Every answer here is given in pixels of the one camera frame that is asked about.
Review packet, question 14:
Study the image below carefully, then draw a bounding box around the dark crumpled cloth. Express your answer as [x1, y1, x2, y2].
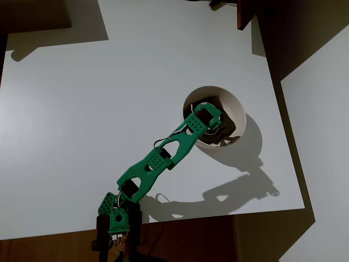
[183, 94, 237, 146]

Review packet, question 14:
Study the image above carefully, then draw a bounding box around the beige round bowl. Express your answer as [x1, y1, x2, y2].
[182, 86, 247, 150]

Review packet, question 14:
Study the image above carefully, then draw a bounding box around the reddish brown wooden furniture panel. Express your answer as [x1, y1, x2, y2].
[236, 0, 260, 31]

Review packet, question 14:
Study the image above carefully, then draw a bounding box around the dark furniture block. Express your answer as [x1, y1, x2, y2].
[0, 0, 73, 35]

